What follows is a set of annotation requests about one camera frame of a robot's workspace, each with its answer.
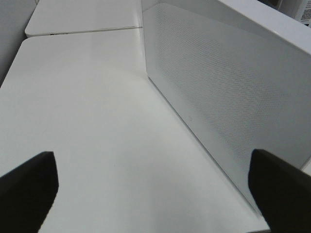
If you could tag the white warning label sticker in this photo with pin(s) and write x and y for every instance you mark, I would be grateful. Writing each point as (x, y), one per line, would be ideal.
(303, 14)

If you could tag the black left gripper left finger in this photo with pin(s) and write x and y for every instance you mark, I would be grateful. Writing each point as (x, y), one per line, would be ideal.
(27, 194)

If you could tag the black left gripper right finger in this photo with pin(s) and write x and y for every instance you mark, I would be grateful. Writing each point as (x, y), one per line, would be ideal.
(281, 192)

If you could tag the white microwave door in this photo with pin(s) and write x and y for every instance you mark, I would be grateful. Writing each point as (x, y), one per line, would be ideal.
(238, 73)

